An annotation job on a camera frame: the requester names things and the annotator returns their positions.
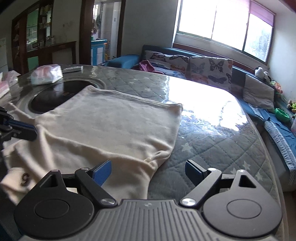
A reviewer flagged grey remote control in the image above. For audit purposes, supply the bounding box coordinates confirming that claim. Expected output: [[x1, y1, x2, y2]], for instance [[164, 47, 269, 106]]
[[62, 66, 83, 74]]

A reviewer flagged dark wooden cabinet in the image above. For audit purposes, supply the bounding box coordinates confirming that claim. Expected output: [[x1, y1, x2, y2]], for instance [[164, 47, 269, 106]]
[[11, 0, 78, 72]]

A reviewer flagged dark wooden door frame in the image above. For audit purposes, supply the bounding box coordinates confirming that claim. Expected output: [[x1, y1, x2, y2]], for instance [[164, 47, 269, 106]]
[[80, 0, 126, 65]]

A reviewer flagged blue cloth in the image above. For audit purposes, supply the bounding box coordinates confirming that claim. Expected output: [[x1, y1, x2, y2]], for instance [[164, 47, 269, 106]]
[[264, 109, 296, 150]]

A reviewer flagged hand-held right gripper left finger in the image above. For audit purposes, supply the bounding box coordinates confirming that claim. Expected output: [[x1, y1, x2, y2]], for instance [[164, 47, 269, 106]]
[[39, 160, 117, 207]]

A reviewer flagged panda plush toy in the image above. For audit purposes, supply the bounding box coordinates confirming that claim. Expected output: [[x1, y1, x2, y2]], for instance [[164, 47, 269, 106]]
[[254, 67, 270, 82]]

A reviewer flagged purple window blind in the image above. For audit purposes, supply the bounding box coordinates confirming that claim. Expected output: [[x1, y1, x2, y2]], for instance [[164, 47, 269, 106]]
[[251, 0, 277, 27]]

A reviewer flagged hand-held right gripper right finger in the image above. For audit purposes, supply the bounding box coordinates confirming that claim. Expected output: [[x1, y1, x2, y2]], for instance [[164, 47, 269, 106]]
[[180, 160, 257, 207]]

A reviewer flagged pink package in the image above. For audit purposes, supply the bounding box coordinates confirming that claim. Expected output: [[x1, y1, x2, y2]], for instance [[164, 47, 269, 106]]
[[0, 71, 21, 98]]

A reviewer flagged purple garment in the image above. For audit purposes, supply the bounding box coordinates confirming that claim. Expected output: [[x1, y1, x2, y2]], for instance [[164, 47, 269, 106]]
[[138, 60, 155, 73]]

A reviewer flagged tissue pack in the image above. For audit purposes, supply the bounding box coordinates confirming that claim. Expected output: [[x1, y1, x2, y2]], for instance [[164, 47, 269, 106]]
[[31, 65, 63, 86]]

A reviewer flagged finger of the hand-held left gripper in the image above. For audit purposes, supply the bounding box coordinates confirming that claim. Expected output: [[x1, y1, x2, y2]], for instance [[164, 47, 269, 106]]
[[9, 120, 37, 141]]

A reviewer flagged cream sweatshirt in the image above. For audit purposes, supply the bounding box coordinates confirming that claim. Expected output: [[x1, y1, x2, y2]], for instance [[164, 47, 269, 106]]
[[0, 85, 183, 205]]

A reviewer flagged window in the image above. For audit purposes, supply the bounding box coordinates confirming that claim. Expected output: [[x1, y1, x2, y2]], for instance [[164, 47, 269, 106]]
[[176, 0, 275, 63]]

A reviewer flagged green bowl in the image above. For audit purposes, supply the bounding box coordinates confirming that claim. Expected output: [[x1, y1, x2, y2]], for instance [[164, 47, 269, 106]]
[[275, 108, 292, 122]]

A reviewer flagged blue cabinet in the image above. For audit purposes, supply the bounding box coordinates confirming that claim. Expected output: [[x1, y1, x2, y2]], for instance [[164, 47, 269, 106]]
[[91, 39, 107, 66]]

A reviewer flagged grey quilted star table cover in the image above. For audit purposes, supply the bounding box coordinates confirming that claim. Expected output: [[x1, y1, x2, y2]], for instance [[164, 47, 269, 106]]
[[9, 64, 286, 209]]

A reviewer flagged butterfly print pillow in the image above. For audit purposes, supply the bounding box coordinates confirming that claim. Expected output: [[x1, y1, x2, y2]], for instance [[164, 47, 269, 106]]
[[150, 62, 188, 77], [144, 51, 190, 68], [190, 57, 233, 91]]

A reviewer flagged round black induction cooker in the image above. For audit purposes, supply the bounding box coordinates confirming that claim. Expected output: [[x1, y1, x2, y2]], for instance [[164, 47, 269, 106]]
[[28, 79, 107, 114]]

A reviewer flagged grey pillow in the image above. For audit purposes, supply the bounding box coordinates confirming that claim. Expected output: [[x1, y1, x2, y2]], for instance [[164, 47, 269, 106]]
[[243, 75, 275, 113]]

